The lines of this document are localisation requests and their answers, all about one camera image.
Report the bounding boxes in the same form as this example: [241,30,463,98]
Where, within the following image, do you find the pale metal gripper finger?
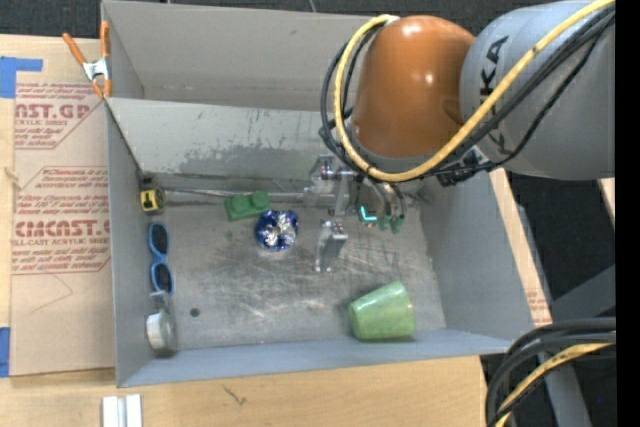
[303,153,339,196]
[313,219,350,274]

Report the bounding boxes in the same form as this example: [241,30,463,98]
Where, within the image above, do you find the shiny blue ball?
[254,208,301,253]

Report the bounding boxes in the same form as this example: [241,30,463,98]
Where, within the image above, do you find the grey metal bin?
[99,0,552,389]

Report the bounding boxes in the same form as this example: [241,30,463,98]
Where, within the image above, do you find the green cup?
[347,280,418,343]

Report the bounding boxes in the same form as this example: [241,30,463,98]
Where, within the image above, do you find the green toy brick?
[224,190,273,223]

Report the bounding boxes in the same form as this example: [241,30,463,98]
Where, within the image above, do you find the blue sunglasses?
[146,221,176,295]

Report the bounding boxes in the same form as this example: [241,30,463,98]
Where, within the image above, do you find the yellow cube with black print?
[140,186,167,213]

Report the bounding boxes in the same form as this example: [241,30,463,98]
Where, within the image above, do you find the brown cardboard board red print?
[0,33,554,378]

